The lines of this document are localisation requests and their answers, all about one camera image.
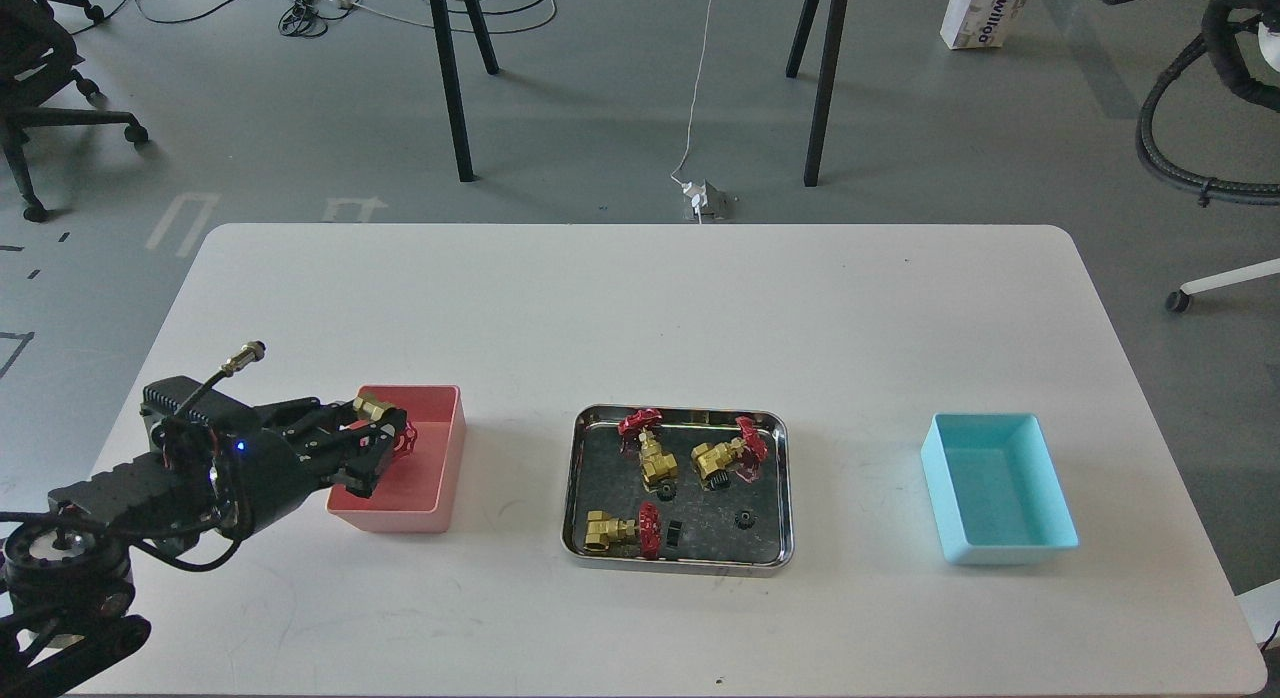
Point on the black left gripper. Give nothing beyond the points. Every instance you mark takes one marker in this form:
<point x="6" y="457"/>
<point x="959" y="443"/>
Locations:
<point x="251" y="465"/>

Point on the brass valve red handle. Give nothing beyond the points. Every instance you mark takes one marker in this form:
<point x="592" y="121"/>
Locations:
<point x="604" y="531"/>
<point x="743" y="455"/>
<point x="390" y="419"/>
<point x="638" y="432"/>

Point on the pink plastic box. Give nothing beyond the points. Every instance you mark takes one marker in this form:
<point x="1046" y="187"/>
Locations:
<point x="416" y="495"/>

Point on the shiny metal tray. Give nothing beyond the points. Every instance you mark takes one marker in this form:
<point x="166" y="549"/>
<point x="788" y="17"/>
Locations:
<point x="603" y="477"/>

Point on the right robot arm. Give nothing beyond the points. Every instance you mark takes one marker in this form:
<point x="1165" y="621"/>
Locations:
<point x="1218" y="43"/>

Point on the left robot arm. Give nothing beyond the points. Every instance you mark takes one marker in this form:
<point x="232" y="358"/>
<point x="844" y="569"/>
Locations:
<point x="67" y="572"/>

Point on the black gear under valve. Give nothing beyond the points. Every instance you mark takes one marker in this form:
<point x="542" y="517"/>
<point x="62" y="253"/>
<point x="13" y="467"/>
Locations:
<point x="717" y="480"/>

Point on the light blue plastic box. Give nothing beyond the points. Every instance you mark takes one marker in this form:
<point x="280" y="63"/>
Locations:
<point x="995" y="493"/>

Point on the white cardboard box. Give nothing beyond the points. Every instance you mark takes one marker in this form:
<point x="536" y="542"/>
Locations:
<point x="979" y="23"/>

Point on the left black table leg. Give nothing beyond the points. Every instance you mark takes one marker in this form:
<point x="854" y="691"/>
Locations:
<point x="442" y="28"/>

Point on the black table leg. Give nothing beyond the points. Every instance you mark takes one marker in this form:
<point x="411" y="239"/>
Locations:
<point x="442" y="28"/>
<point x="825" y="86"/>

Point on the inner left black leg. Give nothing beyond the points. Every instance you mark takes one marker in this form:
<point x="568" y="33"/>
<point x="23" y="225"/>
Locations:
<point x="474" y="11"/>

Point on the black office chair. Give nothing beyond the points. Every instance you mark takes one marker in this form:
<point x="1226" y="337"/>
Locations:
<point x="39" y="59"/>

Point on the inner right black leg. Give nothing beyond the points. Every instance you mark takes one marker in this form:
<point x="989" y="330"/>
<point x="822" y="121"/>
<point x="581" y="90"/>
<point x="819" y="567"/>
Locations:
<point x="803" y="31"/>

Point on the right black table leg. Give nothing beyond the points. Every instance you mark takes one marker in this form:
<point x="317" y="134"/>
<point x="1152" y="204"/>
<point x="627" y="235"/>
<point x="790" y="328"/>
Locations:
<point x="825" y="86"/>

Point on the white chair base leg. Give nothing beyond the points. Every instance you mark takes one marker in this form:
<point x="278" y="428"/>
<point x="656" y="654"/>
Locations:
<point x="1181" y="299"/>

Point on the brass valve top red handle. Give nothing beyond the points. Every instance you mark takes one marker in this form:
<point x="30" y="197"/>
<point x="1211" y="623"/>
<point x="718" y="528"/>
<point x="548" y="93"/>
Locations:
<point x="638" y="432"/>

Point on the brass valve bottom red handle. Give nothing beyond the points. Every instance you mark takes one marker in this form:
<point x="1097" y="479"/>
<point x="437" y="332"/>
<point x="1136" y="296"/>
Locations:
<point x="604" y="531"/>

